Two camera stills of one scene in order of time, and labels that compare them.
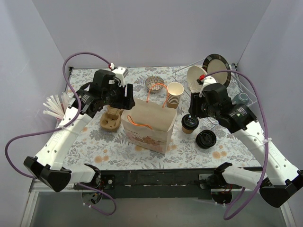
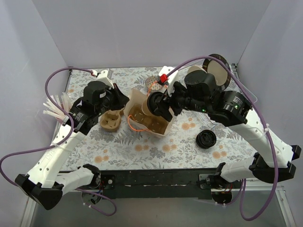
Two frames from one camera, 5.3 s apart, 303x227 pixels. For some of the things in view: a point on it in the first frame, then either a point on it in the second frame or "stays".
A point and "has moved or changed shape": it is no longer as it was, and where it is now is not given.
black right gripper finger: (195, 106) → (163, 109)
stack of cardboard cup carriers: (111, 119) stays
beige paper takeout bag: (147, 125) has moved or changed shape
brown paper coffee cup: (187, 131) → (145, 108)
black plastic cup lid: (189, 122) → (152, 103)
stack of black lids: (205, 139) stays
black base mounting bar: (176, 183) stays
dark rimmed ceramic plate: (215, 63) stays
